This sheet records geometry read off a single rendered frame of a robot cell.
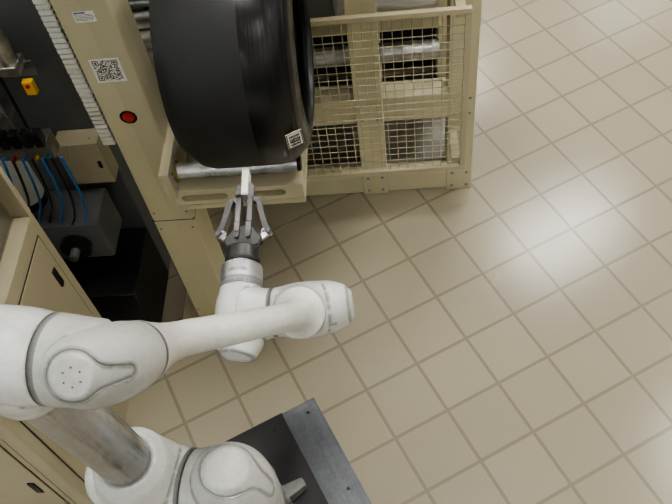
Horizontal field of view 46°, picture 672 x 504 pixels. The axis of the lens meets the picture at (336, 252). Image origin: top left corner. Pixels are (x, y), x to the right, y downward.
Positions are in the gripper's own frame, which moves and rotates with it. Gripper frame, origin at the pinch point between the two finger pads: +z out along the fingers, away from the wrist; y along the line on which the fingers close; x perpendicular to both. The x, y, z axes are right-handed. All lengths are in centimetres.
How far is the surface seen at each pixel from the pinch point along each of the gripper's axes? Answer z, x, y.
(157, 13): 29.1, -25.1, 15.5
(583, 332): 5, 115, -96
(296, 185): 18.4, 30.4, -6.9
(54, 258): 7, 42, 64
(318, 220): 61, 123, -2
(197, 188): 19.3, 30.0, 20.4
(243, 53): 19.8, -20.8, -2.8
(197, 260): 22, 77, 33
